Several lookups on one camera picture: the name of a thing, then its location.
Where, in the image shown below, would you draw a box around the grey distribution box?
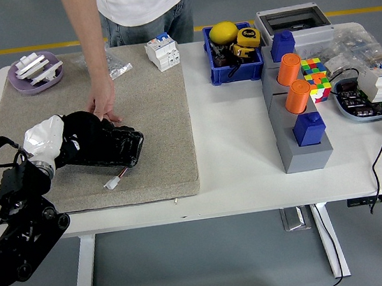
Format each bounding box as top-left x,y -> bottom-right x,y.
252,0 -> 340,68

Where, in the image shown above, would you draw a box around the blue-grey tray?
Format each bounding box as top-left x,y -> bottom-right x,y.
331,73 -> 382,127

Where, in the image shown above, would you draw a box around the person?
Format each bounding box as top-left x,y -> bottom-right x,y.
59,0 -> 209,129

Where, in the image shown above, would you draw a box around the white circuit breaker blue lever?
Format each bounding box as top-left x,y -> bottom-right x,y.
142,30 -> 182,75
355,62 -> 382,106

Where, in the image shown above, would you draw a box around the blue block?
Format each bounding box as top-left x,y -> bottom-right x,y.
290,110 -> 329,148
268,29 -> 298,64

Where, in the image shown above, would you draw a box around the dark brown part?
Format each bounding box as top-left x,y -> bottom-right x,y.
209,38 -> 234,69

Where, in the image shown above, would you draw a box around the clear bags of parts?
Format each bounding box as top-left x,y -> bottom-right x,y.
316,20 -> 382,79

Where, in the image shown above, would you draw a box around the glossy black panel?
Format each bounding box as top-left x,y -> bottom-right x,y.
52,120 -> 148,178

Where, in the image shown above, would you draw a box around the black table control panel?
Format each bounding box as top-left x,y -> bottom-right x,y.
346,194 -> 382,208

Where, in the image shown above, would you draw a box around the yellow ball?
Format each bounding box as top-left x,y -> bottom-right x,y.
207,19 -> 240,47

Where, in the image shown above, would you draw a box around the yellow tape measure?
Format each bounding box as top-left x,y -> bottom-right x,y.
230,40 -> 258,62
235,25 -> 262,51

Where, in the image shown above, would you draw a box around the metal floor plate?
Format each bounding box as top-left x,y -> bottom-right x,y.
279,204 -> 313,233

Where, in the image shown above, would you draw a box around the grey block base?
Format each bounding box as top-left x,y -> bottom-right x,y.
256,39 -> 337,177

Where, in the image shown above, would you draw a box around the orange cylinder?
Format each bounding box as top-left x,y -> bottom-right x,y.
281,78 -> 314,116
273,52 -> 306,89

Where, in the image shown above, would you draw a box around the colourful puzzle cube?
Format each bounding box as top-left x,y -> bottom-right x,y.
299,56 -> 328,78
304,71 -> 334,105

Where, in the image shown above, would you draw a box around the black circuit board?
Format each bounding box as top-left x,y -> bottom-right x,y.
336,77 -> 382,120

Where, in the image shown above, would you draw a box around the person's right hand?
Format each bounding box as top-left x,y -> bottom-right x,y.
82,73 -> 124,127

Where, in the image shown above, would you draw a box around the grey-brown mat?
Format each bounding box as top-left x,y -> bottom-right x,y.
0,37 -> 204,224

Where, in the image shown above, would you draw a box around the blue plastic bin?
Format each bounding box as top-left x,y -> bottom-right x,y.
201,19 -> 267,87

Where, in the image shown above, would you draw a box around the clear bag of screws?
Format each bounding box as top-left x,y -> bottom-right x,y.
71,45 -> 134,85

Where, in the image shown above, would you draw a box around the purple tray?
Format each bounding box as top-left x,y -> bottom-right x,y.
4,48 -> 66,98

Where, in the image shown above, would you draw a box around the white table leg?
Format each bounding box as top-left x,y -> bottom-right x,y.
308,199 -> 352,281
65,232 -> 103,286

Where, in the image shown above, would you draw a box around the white wire connector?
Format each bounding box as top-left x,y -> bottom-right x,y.
101,165 -> 135,191

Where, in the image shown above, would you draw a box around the black floor cable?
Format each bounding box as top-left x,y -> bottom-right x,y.
304,201 -> 345,286

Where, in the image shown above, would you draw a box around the white switch plate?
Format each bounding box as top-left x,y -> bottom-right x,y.
12,51 -> 50,81
27,59 -> 66,87

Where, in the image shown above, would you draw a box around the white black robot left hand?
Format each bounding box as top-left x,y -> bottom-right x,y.
18,111 -> 85,173

